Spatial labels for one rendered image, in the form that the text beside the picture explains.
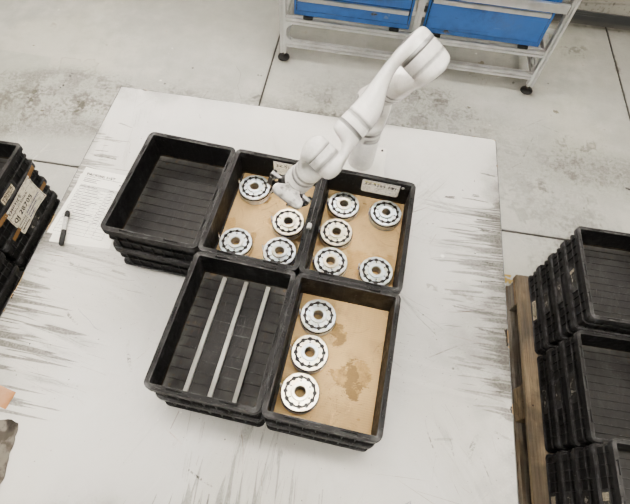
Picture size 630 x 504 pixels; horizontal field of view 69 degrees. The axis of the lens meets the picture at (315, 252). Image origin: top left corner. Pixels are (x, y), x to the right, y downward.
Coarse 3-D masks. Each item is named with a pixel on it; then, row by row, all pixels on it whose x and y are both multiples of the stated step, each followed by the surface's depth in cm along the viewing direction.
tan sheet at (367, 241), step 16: (336, 192) 157; (368, 208) 154; (400, 208) 155; (352, 224) 151; (368, 224) 151; (400, 224) 152; (352, 240) 148; (368, 240) 148; (384, 240) 148; (352, 256) 145; (368, 256) 145; (384, 256) 145; (352, 272) 142
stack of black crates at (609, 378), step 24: (576, 336) 173; (600, 336) 173; (552, 360) 189; (576, 360) 172; (600, 360) 179; (624, 360) 179; (552, 384) 185; (576, 384) 169; (600, 384) 174; (624, 384) 175; (552, 408) 182; (576, 408) 168; (600, 408) 170; (624, 408) 170; (552, 432) 181; (576, 432) 165; (600, 432) 165; (624, 432) 166
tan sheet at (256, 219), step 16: (240, 208) 152; (256, 208) 152; (272, 208) 153; (288, 208) 153; (304, 208) 153; (240, 224) 149; (256, 224) 149; (288, 224) 150; (304, 224) 150; (256, 240) 146; (256, 256) 143
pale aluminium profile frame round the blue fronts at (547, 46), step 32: (288, 0) 297; (416, 0) 305; (480, 0) 259; (512, 0) 256; (576, 0) 253; (288, 32) 307; (352, 32) 290; (384, 32) 286; (480, 64) 299; (544, 64) 289
